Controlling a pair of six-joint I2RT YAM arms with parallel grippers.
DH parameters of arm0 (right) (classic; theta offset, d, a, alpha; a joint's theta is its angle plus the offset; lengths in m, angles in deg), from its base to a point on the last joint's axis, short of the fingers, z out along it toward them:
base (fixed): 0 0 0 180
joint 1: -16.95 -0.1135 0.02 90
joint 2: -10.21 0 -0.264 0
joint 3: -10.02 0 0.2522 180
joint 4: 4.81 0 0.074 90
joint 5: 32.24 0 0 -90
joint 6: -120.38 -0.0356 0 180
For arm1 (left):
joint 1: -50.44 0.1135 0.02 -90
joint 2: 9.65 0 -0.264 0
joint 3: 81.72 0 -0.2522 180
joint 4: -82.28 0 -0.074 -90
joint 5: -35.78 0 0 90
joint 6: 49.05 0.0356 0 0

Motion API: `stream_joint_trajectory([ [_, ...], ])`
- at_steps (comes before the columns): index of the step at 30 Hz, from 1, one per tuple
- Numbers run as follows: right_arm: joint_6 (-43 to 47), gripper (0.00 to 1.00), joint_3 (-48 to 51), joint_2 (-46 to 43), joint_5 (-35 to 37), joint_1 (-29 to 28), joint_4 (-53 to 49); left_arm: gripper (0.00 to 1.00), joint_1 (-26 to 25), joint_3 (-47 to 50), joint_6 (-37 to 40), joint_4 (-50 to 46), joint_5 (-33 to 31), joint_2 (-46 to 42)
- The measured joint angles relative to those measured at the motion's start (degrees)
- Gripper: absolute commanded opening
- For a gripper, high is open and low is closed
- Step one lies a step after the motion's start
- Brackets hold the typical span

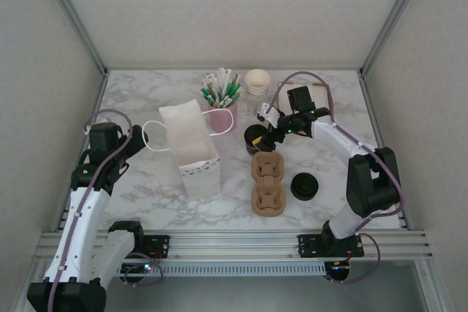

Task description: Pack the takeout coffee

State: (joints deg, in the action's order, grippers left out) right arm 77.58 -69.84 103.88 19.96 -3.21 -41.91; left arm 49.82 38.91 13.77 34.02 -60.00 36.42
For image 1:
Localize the brown sugar stick packet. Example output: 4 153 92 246
206 83 220 105

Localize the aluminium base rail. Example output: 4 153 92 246
31 229 435 262

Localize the small circuit board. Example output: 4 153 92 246
120 262 153 275
325 261 351 281

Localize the pink cylindrical holder cup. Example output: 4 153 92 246
207 99 238 134

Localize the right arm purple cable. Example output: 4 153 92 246
266 70 406 286

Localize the aluminium frame post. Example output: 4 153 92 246
34 0 109 75
360 0 433 76

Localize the white printed paper bag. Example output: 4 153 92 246
141 98 235 199

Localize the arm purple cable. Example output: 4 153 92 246
47 109 165 312
266 70 406 286

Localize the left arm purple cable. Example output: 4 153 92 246
47 109 165 312

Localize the slotted grey cable duct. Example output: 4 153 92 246
46 262 327 277

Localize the brown pulp cup carrier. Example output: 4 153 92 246
251 150 287 216

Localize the black plastic cup lid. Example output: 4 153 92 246
292 172 316 193
290 180 318 202

